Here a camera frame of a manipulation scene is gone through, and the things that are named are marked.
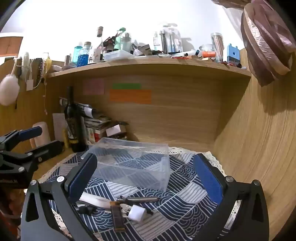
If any patterned ribbon band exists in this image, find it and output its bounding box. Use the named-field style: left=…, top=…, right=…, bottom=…
left=35, top=57, right=44, bottom=84

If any stack of books and magazines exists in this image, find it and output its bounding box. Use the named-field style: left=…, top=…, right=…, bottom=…
left=59, top=96, right=129, bottom=145

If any white fluffy brush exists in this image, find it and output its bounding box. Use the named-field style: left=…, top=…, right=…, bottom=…
left=21, top=52, right=30, bottom=70

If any metal pen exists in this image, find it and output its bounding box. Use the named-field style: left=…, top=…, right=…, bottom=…
left=117, top=196, right=160, bottom=204

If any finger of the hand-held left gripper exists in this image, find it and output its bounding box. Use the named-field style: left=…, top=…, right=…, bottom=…
left=0, top=126, right=43, bottom=151
left=24, top=141, right=65, bottom=164

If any clear plastic storage box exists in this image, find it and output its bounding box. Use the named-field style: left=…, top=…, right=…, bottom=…
left=81, top=137, right=174, bottom=192

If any white paper note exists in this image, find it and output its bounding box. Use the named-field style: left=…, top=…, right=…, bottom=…
left=53, top=113, right=68, bottom=142

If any white shoehorn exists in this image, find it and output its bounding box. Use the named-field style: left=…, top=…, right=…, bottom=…
left=80, top=192, right=121, bottom=210

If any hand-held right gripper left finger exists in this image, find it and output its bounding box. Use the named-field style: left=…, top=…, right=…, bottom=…
left=21, top=153, right=99, bottom=241

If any white charger plug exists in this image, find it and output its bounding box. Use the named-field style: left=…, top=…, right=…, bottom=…
left=128, top=204, right=147, bottom=223

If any black clip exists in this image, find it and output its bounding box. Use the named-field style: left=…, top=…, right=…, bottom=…
left=79, top=205, right=97, bottom=215

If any dark wine bottle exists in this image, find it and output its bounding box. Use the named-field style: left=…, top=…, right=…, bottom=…
left=65, top=86, right=86, bottom=153

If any round glass jar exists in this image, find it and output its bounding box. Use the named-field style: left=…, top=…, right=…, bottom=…
left=199, top=44, right=216, bottom=56

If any toothbrush pack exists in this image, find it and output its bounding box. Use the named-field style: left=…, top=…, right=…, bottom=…
left=153, top=23, right=183, bottom=55

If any pink sticky note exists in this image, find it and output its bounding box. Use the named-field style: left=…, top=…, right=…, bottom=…
left=83, top=78, right=105, bottom=95

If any green sticky note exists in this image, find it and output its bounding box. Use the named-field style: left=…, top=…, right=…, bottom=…
left=112, top=83, right=142, bottom=90

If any wooden shelf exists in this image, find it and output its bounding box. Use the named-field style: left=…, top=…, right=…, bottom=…
left=46, top=57, right=252, bottom=78

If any white printed mug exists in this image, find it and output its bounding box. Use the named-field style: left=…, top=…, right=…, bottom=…
left=88, top=48, right=102, bottom=64

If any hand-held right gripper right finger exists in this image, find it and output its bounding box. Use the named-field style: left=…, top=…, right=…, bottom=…
left=193, top=153, right=270, bottom=241

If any green pump bottle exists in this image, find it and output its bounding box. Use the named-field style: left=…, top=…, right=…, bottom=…
left=114, top=28, right=126, bottom=51

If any brown plastic hanging bag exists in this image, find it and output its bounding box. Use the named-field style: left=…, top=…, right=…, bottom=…
left=240, top=0, right=293, bottom=87

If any glass bottle with blue liquid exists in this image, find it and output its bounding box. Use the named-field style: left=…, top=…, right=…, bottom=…
left=77, top=42, right=91, bottom=67

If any tall clear jar with sticks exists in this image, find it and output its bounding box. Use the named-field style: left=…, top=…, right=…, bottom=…
left=210, top=32, right=225, bottom=62

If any orange sticky note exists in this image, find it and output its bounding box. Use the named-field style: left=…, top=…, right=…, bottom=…
left=110, top=89, right=152, bottom=104

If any teal clear bottle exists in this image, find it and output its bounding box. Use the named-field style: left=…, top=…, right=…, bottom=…
left=72, top=46, right=83, bottom=67

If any wooden cabinet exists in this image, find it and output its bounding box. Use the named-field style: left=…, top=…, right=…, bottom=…
left=0, top=36, right=23, bottom=57

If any beige mug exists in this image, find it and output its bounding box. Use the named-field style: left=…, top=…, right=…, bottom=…
left=31, top=122, right=51, bottom=149

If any white fluffy pompom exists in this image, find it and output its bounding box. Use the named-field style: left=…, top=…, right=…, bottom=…
left=0, top=74, right=20, bottom=106

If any blue wave-patterned table cloth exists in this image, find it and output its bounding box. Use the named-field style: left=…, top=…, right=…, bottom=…
left=38, top=146, right=242, bottom=241

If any clear lidded food container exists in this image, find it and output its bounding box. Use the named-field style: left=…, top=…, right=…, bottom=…
left=104, top=50, right=135, bottom=62

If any cork-topped thin bottle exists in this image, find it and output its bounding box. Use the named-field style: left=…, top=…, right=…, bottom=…
left=96, top=26, right=104, bottom=55

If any small white cardboard box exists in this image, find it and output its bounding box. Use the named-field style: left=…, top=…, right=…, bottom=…
left=106, top=124, right=127, bottom=137

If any blue box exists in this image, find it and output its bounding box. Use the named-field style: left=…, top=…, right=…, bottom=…
left=227, top=44, right=241, bottom=64

